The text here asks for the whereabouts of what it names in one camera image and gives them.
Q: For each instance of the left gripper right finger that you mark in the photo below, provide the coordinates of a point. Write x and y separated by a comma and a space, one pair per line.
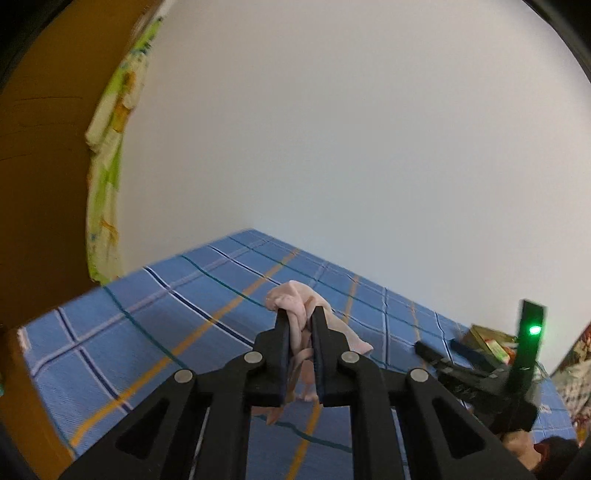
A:
405, 425

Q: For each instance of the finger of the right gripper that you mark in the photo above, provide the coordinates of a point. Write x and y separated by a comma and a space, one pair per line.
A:
477, 359

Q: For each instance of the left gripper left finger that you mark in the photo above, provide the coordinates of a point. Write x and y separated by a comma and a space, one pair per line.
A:
195, 426

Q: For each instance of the pink cloth pouch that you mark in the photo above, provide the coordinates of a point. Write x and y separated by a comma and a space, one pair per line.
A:
299, 301

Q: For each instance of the person's hand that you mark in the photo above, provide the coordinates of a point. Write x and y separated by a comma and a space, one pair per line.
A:
521, 445

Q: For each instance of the gold metal tin box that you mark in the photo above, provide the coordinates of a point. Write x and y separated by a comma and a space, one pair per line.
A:
496, 344

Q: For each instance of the beige plaid hanging cloth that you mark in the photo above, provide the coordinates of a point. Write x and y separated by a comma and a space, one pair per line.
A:
573, 385

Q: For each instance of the red floral hanging cloth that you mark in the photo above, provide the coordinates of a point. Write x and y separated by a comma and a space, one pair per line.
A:
579, 352

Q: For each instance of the blue plaid tablecloth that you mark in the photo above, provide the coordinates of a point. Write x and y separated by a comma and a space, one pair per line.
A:
97, 357

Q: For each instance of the green yellow curtain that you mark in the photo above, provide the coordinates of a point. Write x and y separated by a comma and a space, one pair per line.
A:
104, 139

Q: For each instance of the brown wooden door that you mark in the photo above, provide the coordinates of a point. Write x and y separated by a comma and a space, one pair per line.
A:
56, 59

